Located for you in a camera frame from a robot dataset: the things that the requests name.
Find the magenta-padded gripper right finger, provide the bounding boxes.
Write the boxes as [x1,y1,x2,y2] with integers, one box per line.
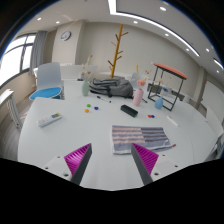
[130,142,184,186]

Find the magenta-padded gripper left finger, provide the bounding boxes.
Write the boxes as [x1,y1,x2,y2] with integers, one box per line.
[41,143,93,186]

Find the striped pink and blue towel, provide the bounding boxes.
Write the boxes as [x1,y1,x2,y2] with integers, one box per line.
[111,124,174,155]

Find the white board eraser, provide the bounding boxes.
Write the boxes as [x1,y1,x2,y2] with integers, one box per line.
[166,115,179,128]

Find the white remote control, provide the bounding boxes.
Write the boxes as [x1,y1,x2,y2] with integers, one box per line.
[36,112,63,129]

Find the black rectangular case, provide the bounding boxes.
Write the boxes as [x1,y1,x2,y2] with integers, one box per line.
[120,104,139,118]

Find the blue vase with dried stems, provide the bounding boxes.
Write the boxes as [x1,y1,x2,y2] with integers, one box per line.
[154,78,173,110]

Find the pink vase with flowers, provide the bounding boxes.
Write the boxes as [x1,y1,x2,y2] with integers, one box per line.
[132,64,149,107]

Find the black marker pen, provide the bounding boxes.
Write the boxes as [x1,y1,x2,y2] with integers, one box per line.
[96,95,112,104]

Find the green vase with dried stems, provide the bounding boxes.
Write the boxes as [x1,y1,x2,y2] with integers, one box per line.
[80,54,94,98]

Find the grey backpack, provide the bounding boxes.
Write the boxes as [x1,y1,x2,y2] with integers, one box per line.
[88,76,135,99]

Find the white chair with blue seat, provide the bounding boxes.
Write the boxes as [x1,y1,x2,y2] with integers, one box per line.
[28,61,65,101]

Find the black-framed orange-topped side table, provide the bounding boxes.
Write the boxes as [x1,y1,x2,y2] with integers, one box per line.
[147,62,189,112]

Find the white side desk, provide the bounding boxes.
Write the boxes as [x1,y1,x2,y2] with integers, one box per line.
[0,88,24,131]

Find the grey curtain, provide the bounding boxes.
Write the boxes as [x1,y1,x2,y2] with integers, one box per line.
[29,30,48,77]

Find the yellow wooden coat tree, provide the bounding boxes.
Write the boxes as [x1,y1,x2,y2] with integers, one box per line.
[107,23,129,79]

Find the large window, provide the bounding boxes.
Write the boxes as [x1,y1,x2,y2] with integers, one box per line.
[0,33,37,88]

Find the long ceiling light strip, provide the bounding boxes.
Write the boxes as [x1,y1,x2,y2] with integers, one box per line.
[107,0,201,58]

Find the recessed ceiling spot lights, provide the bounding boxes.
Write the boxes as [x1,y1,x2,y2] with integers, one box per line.
[35,5,212,54]

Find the white wall board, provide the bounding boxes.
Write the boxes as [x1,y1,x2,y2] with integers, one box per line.
[200,80,224,116]

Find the round wall clock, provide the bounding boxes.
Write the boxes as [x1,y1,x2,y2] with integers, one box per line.
[60,30,72,42]

